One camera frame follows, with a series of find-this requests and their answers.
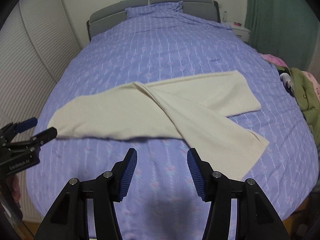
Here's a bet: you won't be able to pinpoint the cream white pants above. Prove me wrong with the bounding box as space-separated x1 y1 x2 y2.
48 70 269 180

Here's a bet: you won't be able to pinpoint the person left hand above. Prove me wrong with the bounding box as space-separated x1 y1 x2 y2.
7 174 21 203

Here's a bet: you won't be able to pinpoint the white louvered wardrobe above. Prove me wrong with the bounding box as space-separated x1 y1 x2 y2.
0 0 82 223

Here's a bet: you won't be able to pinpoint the purple floral duvet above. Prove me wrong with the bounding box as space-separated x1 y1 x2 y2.
27 11 318 239

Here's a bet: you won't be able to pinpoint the olive green garment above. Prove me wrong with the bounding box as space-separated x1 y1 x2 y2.
276 65 319 146

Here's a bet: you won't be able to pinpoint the black white garment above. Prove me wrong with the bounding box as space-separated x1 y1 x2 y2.
279 72 295 97

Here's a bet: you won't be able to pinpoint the pink patterned garment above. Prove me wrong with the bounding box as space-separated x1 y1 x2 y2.
303 71 320 101

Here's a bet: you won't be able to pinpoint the purple floral pillow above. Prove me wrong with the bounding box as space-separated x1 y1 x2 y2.
125 1 183 20

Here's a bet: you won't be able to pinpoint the white nightstand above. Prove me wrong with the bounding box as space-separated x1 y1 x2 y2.
226 22 251 43

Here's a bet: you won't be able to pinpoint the green curtain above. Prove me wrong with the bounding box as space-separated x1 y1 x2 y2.
245 0 319 70

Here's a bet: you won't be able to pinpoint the clear plastic bottle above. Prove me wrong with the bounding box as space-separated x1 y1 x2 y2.
222 11 227 23

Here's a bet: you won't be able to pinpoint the grey padded headboard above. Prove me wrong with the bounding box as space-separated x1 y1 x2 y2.
86 0 222 42

